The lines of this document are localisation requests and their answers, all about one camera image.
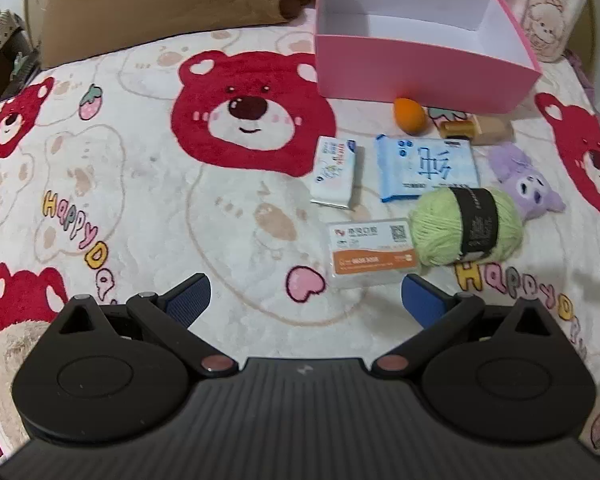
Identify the brown pillow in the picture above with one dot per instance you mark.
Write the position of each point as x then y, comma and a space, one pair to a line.
155, 5

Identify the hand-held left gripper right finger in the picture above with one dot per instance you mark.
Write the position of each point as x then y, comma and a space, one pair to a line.
421, 298

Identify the small white and blue box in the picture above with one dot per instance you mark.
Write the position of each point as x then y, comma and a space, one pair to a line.
335, 170

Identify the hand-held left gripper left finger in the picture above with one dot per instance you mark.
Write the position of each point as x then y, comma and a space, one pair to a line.
190, 296

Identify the blue wet wipes packet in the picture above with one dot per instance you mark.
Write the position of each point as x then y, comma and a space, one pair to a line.
430, 165

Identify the green yarn ball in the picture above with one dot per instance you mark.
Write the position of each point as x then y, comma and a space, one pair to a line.
435, 230

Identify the pink cardboard box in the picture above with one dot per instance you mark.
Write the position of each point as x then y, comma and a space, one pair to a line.
405, 70

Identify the beige bottle with gold cap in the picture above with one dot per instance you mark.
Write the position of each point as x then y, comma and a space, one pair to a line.
490, 132

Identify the clear card pack orange label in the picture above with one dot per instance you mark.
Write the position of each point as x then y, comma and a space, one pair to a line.
365, 255

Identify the orange makeup sponge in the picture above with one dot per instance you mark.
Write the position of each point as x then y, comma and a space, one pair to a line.
410, 116

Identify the purple plush toy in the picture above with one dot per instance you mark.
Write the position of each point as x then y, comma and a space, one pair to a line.
525, 185

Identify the red bear printed blanket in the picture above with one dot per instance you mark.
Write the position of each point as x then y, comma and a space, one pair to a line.
130, 185

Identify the purple cloth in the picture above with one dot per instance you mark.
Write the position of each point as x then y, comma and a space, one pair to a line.
577, 67

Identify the pink printed quilt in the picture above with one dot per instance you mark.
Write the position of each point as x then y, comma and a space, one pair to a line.
545, 10

